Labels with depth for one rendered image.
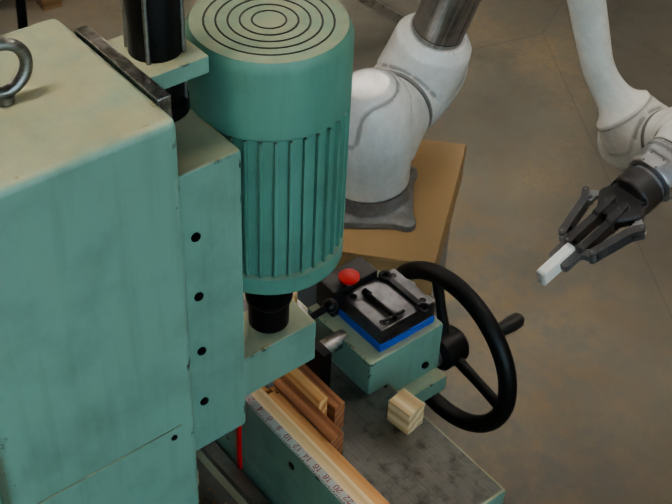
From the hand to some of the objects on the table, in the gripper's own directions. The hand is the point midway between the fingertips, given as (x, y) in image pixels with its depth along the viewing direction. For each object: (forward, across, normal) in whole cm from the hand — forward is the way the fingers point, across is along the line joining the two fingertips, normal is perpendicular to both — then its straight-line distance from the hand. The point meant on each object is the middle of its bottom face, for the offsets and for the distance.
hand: (556, 264), depth 183 cm
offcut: (+36, +8, -11) cm, 39 cm away
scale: (+51, -6, -22) cm, 56 cm away
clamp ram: (+40, -6, -13) cm, 42 cm away
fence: (+53, -6, -17) cm, 56 cm away
